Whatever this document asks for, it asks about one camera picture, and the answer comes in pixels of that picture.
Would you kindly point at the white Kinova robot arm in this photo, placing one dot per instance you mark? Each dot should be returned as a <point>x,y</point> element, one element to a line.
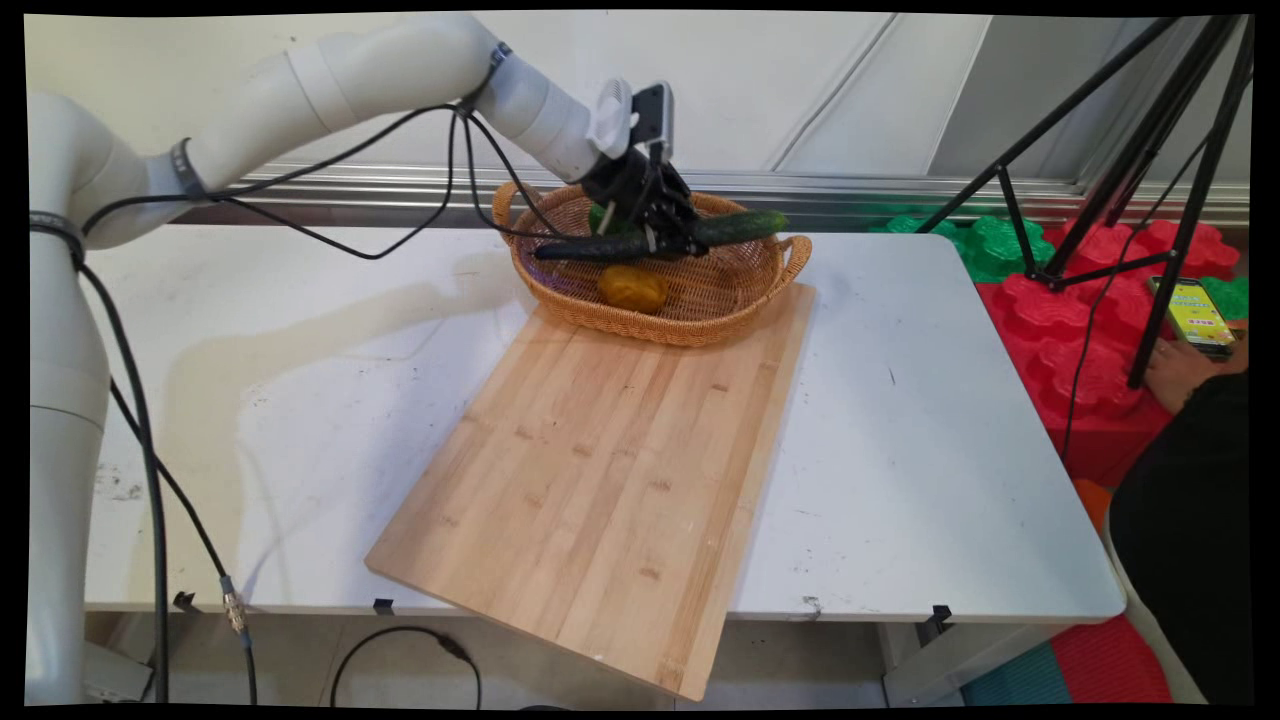
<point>380,70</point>

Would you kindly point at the dark green cucumber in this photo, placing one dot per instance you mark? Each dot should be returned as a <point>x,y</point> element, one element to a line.
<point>740,227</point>

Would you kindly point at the person's black clothing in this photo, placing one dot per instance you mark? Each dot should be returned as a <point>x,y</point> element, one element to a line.
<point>1190,540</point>

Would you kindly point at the red floor mat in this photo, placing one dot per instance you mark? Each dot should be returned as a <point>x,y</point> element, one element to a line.
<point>1110,665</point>

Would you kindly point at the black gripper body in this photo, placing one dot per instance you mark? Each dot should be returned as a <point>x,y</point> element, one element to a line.
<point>625,185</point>

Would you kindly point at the red foam blocks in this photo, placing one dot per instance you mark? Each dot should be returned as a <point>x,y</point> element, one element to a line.
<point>1070,350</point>

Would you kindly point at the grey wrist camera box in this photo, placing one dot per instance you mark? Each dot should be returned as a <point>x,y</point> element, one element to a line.
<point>652,115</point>

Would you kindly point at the black tripod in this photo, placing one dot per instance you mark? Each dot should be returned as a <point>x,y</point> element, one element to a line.
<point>1136,150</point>

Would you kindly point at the grey table leg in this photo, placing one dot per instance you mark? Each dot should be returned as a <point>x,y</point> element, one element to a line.
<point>950,665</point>

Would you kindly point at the smartphone with lit screen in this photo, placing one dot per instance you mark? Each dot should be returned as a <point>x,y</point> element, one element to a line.
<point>1195,315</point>

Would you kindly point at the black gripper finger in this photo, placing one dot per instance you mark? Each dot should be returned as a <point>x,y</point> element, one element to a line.
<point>678,208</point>
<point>688,246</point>

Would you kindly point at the white round wrist mount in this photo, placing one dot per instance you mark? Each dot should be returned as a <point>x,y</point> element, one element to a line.
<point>610,118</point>

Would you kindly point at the bamboo cutting board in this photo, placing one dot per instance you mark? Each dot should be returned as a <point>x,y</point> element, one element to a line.
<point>600,500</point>

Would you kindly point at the large green foam block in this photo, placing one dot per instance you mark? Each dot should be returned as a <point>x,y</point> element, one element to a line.
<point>985,245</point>

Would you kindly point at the orange floor mat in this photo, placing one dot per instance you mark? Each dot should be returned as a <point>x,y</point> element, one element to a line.
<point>1093,500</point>

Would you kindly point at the green bell pepper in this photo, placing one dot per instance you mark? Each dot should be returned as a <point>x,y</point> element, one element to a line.
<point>600,217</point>

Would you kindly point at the person's hand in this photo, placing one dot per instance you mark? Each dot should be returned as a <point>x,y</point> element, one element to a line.
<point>1185,378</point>

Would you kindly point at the small green foam block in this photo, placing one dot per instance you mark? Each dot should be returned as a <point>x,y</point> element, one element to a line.
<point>1232,295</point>

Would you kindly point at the yellow-brown potato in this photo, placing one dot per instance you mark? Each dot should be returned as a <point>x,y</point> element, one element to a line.
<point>632,288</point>

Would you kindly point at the teal floor mat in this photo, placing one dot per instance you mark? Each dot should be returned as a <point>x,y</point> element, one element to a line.
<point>1015,680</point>

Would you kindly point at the aluminium wall rail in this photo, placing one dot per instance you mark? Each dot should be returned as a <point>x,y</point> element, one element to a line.
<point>900,195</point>

